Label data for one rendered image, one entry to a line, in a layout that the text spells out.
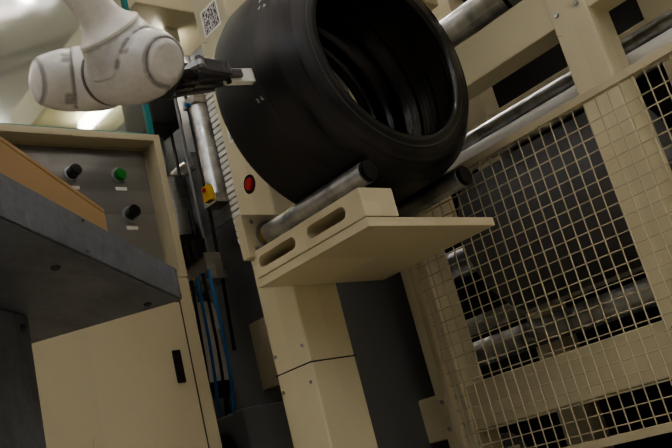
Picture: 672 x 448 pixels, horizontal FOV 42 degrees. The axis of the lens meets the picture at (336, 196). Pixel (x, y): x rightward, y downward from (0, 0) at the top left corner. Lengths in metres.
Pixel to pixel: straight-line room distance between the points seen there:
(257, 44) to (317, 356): 0.67
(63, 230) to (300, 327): 1.18
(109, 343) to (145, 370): 0.10
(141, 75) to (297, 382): 0.87
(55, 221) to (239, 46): 1.07
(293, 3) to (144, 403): 0.89
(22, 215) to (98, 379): 1.21
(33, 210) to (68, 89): 0.73
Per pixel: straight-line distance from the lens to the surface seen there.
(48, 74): 1.44
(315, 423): 1.90
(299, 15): 1.72
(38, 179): 0.88
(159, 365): 1.97
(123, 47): 1.32
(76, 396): 1.87
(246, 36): 1.76
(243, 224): 1.86
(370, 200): 1.61
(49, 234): 0.74
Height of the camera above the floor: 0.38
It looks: 17 degrees up
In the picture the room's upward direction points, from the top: 15 degrees counter-clockwise
